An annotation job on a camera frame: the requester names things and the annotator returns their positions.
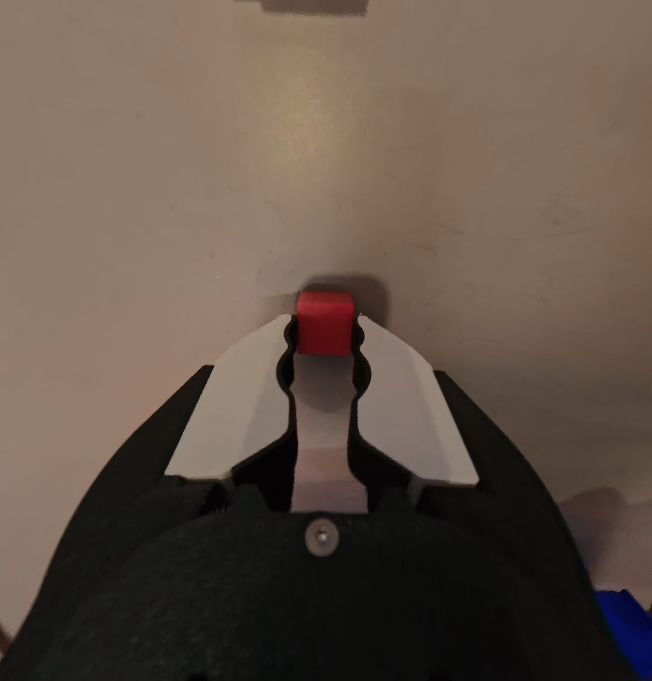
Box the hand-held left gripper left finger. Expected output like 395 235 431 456
164 314 297 511

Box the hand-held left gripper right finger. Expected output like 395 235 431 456
348 314 481 502

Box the red wooden cube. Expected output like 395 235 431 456
296 291 355 356

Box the blue plastic bin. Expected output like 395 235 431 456
592 588 652 681

